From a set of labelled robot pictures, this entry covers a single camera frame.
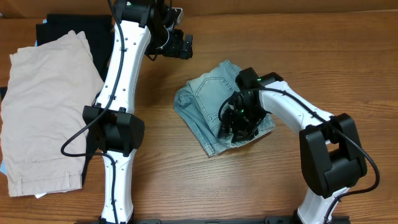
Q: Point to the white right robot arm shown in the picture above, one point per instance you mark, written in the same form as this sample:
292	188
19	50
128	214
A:
331	163

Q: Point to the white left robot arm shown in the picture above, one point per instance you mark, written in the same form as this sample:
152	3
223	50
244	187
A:
142	29

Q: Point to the black folded garment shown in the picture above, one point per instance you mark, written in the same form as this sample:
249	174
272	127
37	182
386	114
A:
97	29

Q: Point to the light blue denim shorts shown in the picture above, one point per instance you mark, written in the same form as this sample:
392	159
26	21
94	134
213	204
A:
198	104

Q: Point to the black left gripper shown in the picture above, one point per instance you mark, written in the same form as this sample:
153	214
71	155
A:
188	46

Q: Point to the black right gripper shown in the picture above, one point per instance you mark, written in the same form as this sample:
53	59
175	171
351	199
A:
240	132

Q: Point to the beige folded shorts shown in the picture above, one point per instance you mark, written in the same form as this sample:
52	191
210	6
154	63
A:
43	135

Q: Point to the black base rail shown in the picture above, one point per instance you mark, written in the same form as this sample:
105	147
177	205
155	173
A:
211	221

